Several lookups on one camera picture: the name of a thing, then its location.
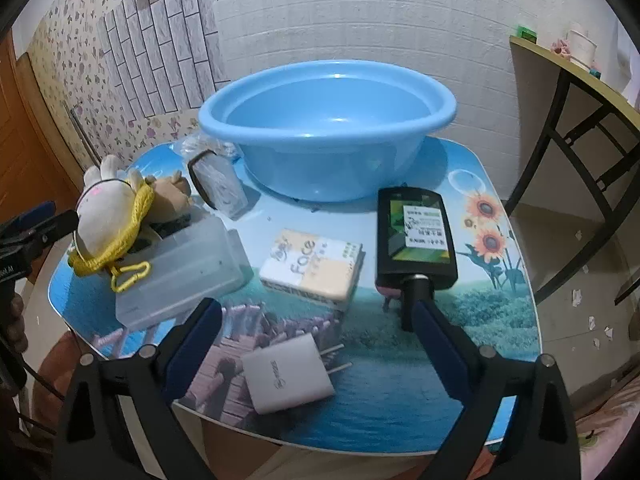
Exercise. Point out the side desk with black legs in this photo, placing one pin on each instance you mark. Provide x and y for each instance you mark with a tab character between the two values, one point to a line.
530	110

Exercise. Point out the white cup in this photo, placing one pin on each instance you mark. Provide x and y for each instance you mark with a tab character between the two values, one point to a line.
582	50

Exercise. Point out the white yellow tissue pack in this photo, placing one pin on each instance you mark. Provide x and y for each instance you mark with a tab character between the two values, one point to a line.
305	265

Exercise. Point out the blue plastic basin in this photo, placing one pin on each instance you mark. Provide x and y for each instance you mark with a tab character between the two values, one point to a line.
325	110

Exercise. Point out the white bunny plush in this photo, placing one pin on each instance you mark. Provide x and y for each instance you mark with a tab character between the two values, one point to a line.
100	210

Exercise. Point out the brown bear plush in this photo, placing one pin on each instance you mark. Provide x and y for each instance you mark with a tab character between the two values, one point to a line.
170	200

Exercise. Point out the metal rod stand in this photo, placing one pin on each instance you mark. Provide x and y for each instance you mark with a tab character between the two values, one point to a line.
80	130

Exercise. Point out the clear plastic bag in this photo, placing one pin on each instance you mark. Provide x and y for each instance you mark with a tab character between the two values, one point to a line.
192	146

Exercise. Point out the pink scrunchie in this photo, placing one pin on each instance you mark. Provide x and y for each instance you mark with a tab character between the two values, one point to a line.
560	47

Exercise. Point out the small green box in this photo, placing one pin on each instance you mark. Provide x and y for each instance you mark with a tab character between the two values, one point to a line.
527	34

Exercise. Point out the pink printed cloth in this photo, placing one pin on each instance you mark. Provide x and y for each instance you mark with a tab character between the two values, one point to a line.
605	430

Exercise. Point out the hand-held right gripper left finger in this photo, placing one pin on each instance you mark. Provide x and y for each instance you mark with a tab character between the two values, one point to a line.
192	350

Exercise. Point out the person's left hand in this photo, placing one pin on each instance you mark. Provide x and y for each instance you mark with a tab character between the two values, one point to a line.
19	322

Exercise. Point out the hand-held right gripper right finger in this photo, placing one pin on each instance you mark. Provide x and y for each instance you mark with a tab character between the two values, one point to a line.
440	340

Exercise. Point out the white charger plug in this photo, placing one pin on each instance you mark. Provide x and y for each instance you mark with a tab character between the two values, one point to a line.
285	375

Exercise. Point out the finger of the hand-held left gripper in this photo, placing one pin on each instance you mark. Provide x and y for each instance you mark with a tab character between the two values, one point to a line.
50	230
32	214

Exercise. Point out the black device with label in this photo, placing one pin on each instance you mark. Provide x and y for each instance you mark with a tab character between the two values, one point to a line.
415	230

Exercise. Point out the clear plastic box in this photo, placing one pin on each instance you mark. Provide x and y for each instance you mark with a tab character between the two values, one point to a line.
190	270

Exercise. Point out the wooden door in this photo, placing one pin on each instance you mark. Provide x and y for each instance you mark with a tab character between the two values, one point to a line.
20	135

